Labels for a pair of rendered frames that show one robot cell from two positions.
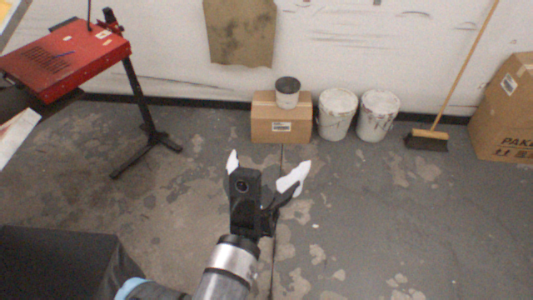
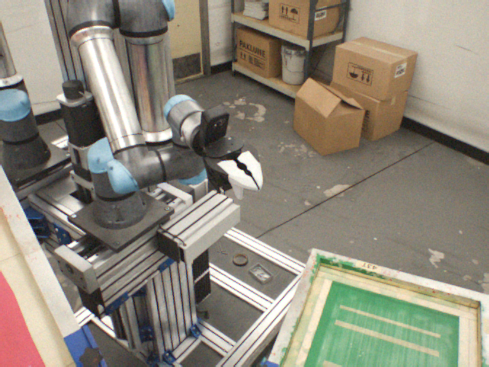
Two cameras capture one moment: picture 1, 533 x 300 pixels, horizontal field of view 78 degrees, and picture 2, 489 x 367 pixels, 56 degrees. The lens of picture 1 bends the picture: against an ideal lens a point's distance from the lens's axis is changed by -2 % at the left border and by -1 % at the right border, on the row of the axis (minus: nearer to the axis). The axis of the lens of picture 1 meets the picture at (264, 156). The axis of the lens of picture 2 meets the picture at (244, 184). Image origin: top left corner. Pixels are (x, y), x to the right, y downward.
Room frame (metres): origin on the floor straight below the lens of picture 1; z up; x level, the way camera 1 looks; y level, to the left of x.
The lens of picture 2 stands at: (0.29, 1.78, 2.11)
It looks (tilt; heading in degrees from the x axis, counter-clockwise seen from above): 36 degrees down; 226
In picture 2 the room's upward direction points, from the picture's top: straight up
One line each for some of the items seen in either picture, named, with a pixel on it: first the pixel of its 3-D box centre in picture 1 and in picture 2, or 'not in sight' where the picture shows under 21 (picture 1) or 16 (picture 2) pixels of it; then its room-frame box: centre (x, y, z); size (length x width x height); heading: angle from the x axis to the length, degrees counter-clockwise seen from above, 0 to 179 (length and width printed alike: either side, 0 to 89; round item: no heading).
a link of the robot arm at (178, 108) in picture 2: not in sight; (187, 119); (-0.23, 1.06, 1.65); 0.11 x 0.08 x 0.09; 75
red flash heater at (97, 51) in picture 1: (68, 56); not in sight; (1.65, 1.13, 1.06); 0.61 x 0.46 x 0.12; 145
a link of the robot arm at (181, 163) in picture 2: not in sight; (183, 160); (-0.21, 1.05, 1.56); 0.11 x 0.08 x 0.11; 165
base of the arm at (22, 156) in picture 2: not in sight; (23, 145); (-0.09, 0.28, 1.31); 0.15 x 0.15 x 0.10
